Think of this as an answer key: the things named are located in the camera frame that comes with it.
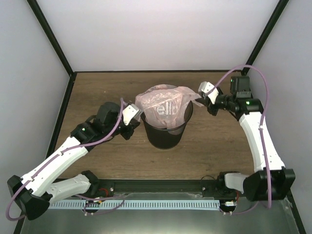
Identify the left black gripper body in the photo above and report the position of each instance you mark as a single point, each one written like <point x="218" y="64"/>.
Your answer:
<point x="126" y="135"/>

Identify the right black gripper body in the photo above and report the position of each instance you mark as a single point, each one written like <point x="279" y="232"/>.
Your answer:
<point x="213" y="111"/>

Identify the black mesh trash bin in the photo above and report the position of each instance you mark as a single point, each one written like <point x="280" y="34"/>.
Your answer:
<point x="167" y="138"/>

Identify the pink plastic trash bag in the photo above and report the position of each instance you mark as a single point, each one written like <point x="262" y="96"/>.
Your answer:
<point x="165" y="105"/>

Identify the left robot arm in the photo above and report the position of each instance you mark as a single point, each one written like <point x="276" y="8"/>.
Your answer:
<point x="36" y="190"/>

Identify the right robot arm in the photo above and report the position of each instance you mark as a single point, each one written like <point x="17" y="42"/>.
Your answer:
<point x="271" y="180"/>

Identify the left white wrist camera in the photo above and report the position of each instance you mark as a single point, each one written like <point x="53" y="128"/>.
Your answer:
<point x="131" y="112"/>

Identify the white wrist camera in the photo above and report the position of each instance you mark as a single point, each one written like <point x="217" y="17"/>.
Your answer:
<point x="131" y="112"/>
<point x="208" y="90"/>

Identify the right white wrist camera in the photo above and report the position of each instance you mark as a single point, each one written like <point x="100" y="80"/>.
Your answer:
<point x="208" y="90"/>

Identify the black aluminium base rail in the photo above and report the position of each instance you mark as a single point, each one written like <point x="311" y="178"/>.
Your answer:
<point x="208" y="187"/>

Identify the black right frame post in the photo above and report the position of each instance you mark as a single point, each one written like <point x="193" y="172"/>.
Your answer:
<point x="276" y="14"/>

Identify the black frame post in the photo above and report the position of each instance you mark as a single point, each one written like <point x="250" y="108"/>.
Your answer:
<point x="276" y="14"/>
<point x="50" y="35"/>

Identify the light blue slotted cable duct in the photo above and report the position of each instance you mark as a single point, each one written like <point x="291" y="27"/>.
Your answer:
<point x="139" y="205"/>

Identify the black left frame post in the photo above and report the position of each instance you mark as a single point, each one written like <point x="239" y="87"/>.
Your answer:
<point x="50" y="35"/>

